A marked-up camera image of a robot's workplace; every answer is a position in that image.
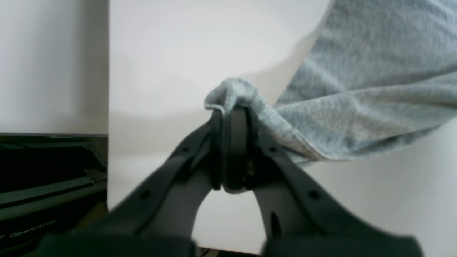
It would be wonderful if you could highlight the black OpenArm base stand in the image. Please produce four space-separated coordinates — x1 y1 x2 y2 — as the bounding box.
1 135 108 257

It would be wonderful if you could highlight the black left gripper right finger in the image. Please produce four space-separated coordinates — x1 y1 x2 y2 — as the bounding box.
227 107 423 257

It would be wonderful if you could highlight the grey t-shirt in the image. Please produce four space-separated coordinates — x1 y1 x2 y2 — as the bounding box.
205 0 457 167

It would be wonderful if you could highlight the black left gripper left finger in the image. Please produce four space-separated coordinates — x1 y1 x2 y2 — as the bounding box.
37 110 223 257

